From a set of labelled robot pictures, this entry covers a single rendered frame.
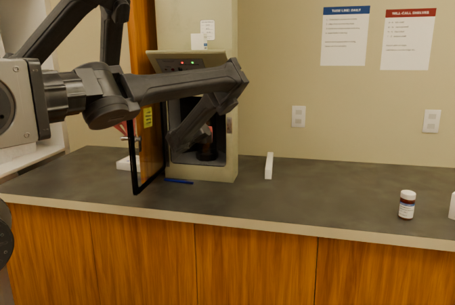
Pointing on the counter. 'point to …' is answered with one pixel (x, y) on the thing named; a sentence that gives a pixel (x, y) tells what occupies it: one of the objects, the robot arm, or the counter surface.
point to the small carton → (199, 41)
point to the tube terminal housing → (208, 11)
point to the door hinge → (165, 133)
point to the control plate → (179, 64)
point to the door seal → (135, 156)
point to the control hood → (215, 56)
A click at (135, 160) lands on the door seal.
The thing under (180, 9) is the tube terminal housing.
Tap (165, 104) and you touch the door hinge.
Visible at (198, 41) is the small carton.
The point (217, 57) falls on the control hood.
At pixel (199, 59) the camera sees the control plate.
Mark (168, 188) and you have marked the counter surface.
